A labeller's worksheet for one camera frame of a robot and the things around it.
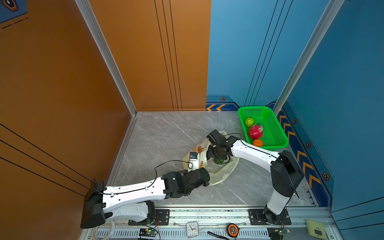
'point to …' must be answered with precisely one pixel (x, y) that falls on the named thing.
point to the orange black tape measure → (232, 230)
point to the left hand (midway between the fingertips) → (204, 171)
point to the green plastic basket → (274, 136)
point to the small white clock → (192, 229)
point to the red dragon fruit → (255, 131)
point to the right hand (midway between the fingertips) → (208, 155)
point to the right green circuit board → (277, 233)
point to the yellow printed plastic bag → (217, 172)
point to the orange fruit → (257, 142)
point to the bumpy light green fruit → (249, 122)
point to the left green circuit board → (147, 232)
